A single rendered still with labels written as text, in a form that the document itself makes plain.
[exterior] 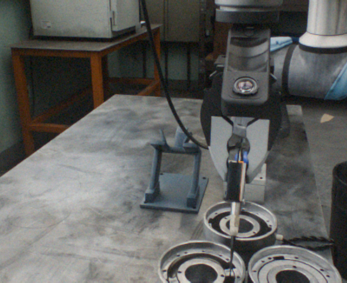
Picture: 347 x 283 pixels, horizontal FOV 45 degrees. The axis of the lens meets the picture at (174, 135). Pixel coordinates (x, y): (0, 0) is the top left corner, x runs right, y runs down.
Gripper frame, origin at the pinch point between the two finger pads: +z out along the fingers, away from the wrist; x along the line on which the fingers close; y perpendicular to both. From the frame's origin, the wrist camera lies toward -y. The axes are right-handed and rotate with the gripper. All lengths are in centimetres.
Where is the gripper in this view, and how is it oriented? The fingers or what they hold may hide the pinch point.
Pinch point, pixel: (236, 175)
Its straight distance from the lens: 53.4
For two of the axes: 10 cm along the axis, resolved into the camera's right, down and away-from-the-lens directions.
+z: 0.0, 9.3, 3.6
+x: -9.8, -0.7, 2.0
